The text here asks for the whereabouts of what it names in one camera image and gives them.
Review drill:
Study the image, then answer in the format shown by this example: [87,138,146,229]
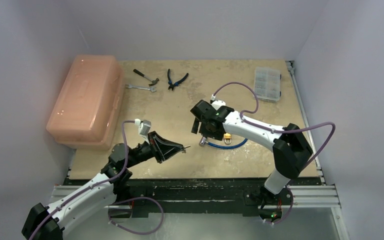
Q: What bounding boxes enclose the blue cable lock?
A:
[198,135,248,150]

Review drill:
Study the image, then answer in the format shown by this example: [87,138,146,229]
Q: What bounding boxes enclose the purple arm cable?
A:
[27,119,143,240]
[210,81,337,173]

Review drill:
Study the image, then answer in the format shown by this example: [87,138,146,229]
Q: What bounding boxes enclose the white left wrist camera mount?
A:
[134,118,152,144]

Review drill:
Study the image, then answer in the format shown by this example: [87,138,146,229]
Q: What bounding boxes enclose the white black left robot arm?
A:
[21,131,186,240]

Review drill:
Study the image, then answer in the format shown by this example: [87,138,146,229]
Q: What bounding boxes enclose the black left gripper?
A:
[125,131,183,169]

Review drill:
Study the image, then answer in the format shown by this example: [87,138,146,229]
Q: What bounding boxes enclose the pink translucent storage bin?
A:
[46,54,124,150]

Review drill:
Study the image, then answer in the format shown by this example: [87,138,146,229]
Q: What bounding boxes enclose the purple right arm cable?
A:
[210,81,337,173]

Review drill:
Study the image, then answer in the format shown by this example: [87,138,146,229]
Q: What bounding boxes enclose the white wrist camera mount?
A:
[134,118,152,144]
[209,95,226,110]

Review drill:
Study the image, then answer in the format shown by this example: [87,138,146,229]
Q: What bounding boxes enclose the silver open-end wrench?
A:
[125,84,157,93]

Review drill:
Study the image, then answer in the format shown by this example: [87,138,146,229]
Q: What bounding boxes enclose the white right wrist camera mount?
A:
[209,95,226,110]

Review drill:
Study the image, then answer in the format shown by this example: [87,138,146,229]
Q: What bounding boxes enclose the black claw hammer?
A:
[133,69,160,87]

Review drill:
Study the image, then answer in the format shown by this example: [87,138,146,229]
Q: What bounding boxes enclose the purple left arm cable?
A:
[27,119,143,240]

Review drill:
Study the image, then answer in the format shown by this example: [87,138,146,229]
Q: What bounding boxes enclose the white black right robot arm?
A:
[190,100,313,204]

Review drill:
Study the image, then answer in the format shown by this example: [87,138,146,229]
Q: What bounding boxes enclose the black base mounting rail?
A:
[89,177,322,218]

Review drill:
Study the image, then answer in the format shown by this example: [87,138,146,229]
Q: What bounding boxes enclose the brass padlock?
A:
[223,133,232,145]

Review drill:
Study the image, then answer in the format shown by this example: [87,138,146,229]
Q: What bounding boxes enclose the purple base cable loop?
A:
[107,195,165,236]

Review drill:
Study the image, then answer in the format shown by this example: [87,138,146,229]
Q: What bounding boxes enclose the blue handled pliers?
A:
[166,68,190,91]

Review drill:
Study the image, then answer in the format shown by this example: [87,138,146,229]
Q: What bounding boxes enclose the clear plastic organizer box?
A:
[254,66,282,103]

